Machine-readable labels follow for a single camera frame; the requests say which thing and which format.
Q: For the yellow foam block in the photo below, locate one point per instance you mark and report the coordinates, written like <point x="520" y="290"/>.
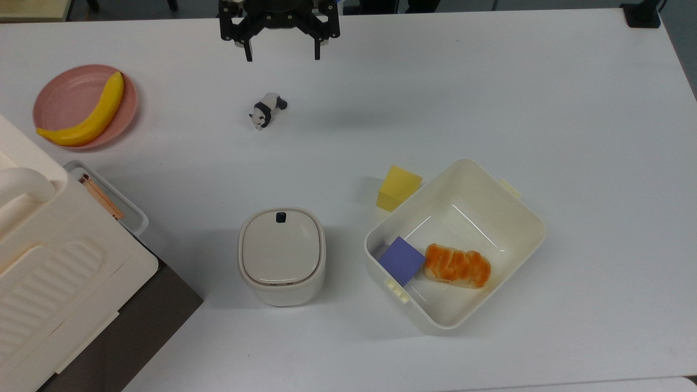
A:
<point x="398" y="188"/>

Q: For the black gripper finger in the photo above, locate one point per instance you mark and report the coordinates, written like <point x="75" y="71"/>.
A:
<point x="328" y="26"/>
<point x="234" y="27"/>

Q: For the white lidded trash can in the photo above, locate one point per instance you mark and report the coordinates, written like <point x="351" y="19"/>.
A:
<point x="281" y="256"/>

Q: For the black table clamp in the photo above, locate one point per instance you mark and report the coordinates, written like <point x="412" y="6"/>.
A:
<point x="641" y="13"/>

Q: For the cream plastic storage bin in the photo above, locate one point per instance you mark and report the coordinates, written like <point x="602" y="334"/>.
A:
<point x="490" y="190"/>

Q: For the panda toy figure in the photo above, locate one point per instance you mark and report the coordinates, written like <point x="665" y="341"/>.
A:
<point x="265" y="109"/>

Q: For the dark wood cabinet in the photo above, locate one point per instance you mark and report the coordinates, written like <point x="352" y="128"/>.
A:
<point x="141" y="326"/>

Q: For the yellow banana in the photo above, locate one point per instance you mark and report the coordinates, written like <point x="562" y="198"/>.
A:
<point x="101" y="114"/>

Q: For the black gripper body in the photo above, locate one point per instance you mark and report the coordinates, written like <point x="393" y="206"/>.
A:
<point x="280" y="13"/>

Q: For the orange latch strip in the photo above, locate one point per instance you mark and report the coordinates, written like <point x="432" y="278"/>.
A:
<point x="102" y="197"/>

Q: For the light wooden desk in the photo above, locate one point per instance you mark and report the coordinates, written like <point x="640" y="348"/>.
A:
<point x="32" y="8"/>

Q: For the purple block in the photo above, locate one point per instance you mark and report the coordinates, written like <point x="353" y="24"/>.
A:
<point x="402" y="260"/>

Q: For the pink plate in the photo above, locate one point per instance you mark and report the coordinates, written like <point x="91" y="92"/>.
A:
<point x="65" y="95"/>

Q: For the orange glazed bread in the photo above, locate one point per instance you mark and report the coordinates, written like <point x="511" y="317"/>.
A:
<point x="457" y="265"/>

